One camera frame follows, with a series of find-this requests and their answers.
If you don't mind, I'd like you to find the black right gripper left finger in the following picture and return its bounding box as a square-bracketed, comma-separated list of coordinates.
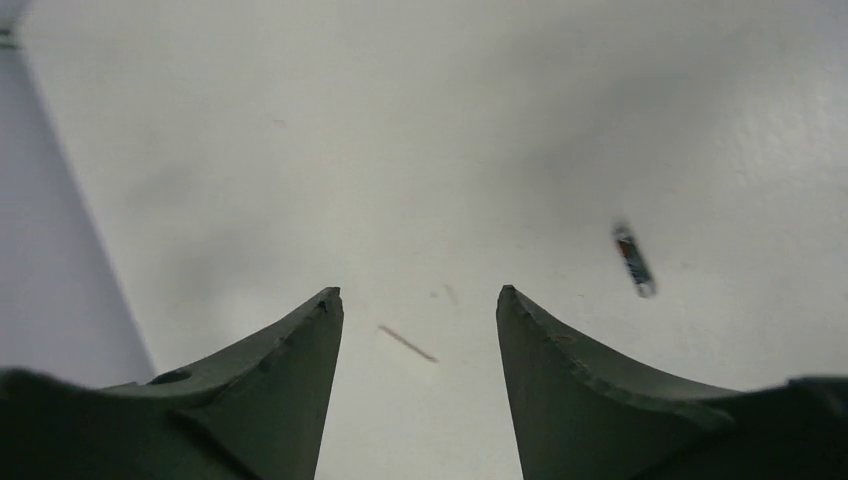
[1, 287, 344, 479]

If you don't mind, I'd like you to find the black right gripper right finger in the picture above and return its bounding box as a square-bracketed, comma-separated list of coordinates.
[496, 285, 847, 479]

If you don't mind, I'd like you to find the black silver AAA battery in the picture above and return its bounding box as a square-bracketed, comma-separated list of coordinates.
[611, 222, 657, 298]

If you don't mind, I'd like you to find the white battery compartment cover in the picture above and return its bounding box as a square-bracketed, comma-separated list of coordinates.
[374, 325, 439, 376]

